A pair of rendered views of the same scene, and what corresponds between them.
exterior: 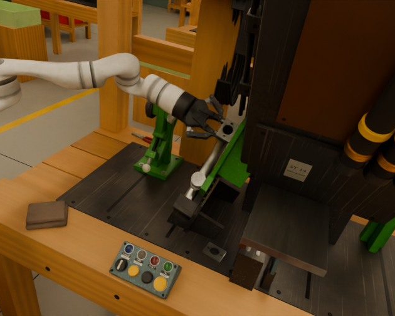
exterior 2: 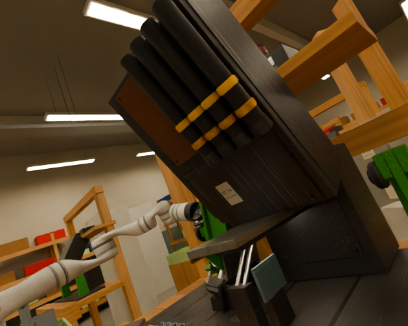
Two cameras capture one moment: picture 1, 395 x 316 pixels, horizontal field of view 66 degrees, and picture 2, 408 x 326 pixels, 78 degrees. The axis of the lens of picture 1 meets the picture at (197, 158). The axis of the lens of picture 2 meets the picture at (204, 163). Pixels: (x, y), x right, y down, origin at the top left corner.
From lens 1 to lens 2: 0.62 m
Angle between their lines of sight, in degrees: 51
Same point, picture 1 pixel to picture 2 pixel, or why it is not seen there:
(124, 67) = (158, 207)
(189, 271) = not seen: outside the picture
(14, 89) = (110, 246)
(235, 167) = (215, 224)
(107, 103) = not seen: hidden behind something
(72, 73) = (134, 224)
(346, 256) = (402, 277)
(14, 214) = not seen: outside the picture
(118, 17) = (180, 196)
